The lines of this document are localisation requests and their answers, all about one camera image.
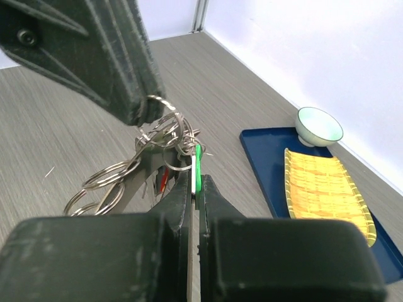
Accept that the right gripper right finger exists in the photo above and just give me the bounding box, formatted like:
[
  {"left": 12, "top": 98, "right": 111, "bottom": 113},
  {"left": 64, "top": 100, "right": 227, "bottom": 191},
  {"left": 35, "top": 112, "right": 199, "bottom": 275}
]
[{"left": 199, "top": 175, "right": 387, "bottom": 301}]

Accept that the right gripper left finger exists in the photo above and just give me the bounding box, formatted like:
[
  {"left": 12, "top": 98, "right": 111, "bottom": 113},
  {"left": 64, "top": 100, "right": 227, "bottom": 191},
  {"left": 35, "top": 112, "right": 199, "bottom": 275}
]
[{"left": 1, "top": 172, "right": 191, "bottom": 301}]

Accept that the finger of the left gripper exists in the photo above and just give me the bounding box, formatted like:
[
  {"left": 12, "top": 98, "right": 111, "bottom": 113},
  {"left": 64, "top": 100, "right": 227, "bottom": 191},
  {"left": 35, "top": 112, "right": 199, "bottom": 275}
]
[
  {"left": 124, "top": 1, "right": 166, "bottom": 123},
  {"left": 1, "top": 1, "right": 147, "bottom": 126}
]

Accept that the yellow woven bamboo mat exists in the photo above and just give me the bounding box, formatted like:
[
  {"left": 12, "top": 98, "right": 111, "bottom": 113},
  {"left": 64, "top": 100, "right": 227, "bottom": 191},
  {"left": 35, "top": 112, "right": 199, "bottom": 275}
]
[{"left": 284, "top": 148, "right": 377, "bottom": 247}]

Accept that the dark blue tray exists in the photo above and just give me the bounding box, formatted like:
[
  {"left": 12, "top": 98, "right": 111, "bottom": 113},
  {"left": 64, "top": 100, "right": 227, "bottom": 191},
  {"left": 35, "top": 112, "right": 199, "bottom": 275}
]
[{"left": 239, "top": 127, "right": 402, "bottom": 284}]

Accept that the light green ceramic bowl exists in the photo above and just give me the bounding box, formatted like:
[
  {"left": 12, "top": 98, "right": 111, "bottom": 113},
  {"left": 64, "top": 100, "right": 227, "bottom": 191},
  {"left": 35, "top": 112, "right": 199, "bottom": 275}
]
[{"left": 295, "top": 107, "right": 344, "bottom": 147}]

